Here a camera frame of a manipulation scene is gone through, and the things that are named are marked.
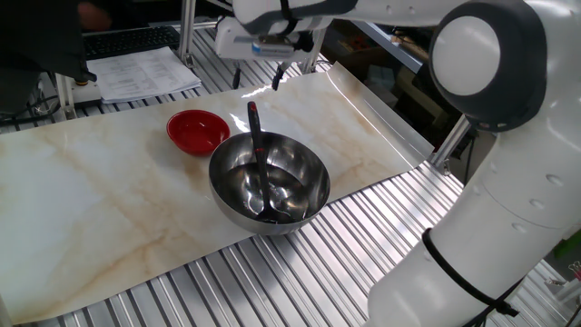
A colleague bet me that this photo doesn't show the person's hand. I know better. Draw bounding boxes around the person's hand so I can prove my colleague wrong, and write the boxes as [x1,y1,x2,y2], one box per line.
[76,1,113,33]

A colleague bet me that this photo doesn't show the black keyboard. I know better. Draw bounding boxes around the black keyboard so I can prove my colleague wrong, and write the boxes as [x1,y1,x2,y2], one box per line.
[83,25,182,61]

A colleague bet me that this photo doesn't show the red plastic bowl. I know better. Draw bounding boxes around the red plastic bowl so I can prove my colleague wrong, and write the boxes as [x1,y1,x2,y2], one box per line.
[165,109,231,157]

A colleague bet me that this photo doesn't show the stack of printed papers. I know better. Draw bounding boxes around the stack of printed papers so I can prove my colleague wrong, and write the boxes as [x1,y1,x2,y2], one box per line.
[85,46,202,105]

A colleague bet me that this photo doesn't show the black strap on arm base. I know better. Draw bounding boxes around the black strap on arm base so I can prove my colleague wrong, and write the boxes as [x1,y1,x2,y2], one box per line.
[420,227,527,327]

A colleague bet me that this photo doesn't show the aluminium table edge post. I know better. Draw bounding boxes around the aluminium table edge post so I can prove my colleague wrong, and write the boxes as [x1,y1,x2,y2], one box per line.
[428,115,472,176]

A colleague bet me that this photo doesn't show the leaning aluminium post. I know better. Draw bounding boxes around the leaning aluminium post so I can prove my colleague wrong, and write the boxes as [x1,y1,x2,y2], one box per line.
[299,29,329,74]

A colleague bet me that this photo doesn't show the short aluminium post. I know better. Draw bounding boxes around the short aluminium post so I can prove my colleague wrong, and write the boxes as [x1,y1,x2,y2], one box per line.
[54,72,76,122]

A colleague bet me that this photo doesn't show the tall aluminium post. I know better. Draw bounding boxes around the tall aluminium post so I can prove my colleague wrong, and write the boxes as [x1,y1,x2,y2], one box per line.
[176,0,198,69]

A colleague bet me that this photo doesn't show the black ladle red-tipped handle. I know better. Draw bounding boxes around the black ladle red-tipped handle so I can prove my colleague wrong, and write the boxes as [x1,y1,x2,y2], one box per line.
[246,100,296,224]

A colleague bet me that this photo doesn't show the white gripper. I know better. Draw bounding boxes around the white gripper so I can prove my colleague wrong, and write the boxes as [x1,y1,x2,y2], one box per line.
[213,15,314,92]

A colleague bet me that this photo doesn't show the silver wrist camera blue caps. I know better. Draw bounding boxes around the silver wrist camera blue caps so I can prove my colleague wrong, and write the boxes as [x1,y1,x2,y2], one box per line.
[251,35,297,58]

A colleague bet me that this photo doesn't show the green block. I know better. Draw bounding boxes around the green block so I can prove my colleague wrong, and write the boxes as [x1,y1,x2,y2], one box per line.
[551,229,581,259]

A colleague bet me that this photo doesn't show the stainless steel bowl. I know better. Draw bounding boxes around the stainless steel bowl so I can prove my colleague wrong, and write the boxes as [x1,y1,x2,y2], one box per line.
[208,131,331,236]

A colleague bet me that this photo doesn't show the marble pattern table mat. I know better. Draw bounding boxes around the marble pattern table mat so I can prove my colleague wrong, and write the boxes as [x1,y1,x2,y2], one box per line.
[0,61,435,326]

